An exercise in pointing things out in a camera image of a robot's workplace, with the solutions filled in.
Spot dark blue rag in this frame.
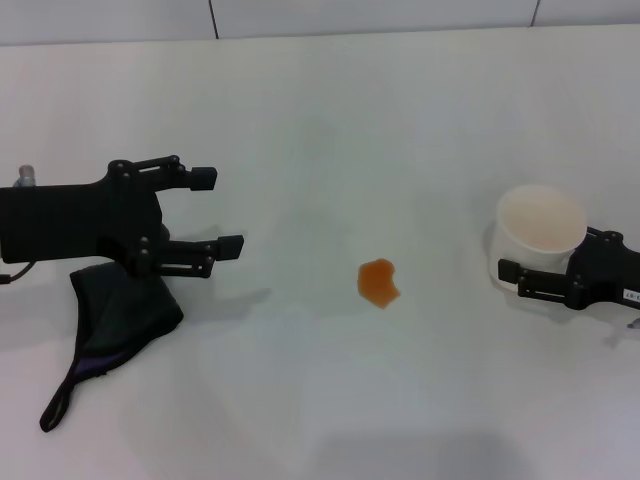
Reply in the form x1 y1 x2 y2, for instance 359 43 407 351
39 224 185 434

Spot orange-brown liquid stain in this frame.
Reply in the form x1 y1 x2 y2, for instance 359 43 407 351
357 258 403 311

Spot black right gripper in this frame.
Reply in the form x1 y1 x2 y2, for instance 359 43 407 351
497 227 640 312

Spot white paper cup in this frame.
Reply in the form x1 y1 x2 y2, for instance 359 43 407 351
489 183 587 294

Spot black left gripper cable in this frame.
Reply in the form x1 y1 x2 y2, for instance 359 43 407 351
0 259 32 286

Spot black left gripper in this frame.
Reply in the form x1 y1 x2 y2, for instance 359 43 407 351
0 154 245 279

